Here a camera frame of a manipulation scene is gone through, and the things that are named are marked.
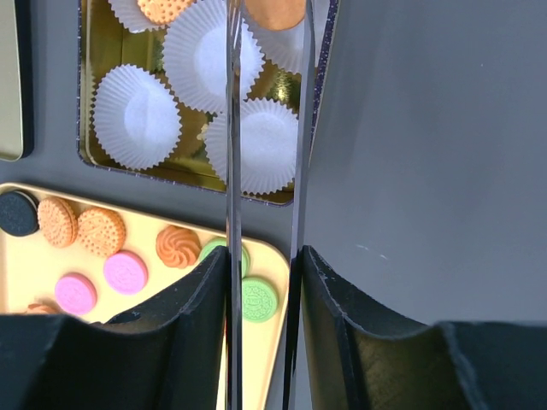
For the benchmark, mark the orange fish cookie right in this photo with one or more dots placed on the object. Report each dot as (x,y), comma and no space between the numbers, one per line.
(40,308)

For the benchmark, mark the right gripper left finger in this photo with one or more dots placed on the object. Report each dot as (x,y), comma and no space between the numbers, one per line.
(164,353)

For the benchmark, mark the orange dotted biscuit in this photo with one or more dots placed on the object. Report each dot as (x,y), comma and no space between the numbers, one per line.
(57,222)
(162,12)
(101,231)

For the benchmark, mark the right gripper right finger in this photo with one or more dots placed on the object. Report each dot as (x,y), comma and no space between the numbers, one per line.
(363,355)

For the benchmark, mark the metal serving tongs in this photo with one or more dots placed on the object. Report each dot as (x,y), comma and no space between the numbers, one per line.
(234,29)

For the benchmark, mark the pink sandwich cookie lower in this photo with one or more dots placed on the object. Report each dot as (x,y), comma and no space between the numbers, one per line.
(75,293)

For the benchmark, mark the black sandwich cookie top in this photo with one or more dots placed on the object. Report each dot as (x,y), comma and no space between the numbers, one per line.
(19,213)

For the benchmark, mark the green sandwich cookie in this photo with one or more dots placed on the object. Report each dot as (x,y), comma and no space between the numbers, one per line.
(211,245)
(259,300)

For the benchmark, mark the back-right white paper cup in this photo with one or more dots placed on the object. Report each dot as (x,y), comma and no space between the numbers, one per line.
(283,48)

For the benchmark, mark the yellow plastic tray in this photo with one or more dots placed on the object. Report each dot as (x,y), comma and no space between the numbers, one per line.
(156,253)

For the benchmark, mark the square cookie tin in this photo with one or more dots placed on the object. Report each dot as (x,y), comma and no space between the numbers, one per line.
(199,158)

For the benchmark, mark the orange round biscuit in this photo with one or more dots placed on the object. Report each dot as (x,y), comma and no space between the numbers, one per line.
(276,15)

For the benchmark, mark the gold tin lid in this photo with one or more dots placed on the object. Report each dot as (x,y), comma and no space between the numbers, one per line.
(17,130)

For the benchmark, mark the front-right white paper cup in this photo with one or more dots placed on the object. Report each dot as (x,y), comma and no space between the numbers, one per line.
(268,144)

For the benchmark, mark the pink sandwich cookie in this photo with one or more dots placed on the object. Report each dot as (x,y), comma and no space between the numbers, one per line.
(126,273)
(75,293)

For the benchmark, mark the back-left white paper cup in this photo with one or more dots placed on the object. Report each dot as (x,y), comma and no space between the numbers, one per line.
(130,16)

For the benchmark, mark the front-left white paper cup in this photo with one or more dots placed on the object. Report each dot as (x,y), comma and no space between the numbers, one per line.
(135,118)

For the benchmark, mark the centre white paper cup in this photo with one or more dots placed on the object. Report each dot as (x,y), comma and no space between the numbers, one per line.
(194,59)

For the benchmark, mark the pink sandwich cookie upper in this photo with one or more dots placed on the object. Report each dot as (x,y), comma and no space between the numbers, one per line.
(126,273)

